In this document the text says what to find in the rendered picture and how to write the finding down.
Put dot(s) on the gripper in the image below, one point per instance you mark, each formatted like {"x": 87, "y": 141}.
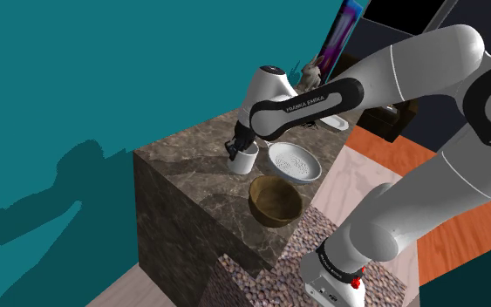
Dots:
{"x": 244, "y": 136}

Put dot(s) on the white cup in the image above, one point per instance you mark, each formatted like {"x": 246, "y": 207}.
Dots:
{"x": 244, "y": 163}

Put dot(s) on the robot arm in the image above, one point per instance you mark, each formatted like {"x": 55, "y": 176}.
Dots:
{"x": 419, "y": 81}

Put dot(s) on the brown wooden bowl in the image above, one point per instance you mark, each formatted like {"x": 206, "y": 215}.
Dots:
{"x": 272, "y": 204}

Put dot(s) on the white colander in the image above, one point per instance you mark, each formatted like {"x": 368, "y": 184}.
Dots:
{"x": 298, "y": 163}

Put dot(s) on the white plate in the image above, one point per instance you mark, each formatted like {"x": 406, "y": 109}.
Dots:
{"x": 335, "y": 123}

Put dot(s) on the grey rabbit figure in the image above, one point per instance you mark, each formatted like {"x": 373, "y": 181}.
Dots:
{"x": 312, "y": 76}

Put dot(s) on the dark cabinet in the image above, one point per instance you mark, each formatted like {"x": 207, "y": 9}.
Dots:
{"x": 391, "y": 121}

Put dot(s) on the purple wall picture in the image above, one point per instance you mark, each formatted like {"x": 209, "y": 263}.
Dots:
{"x": 338, "y": 36}

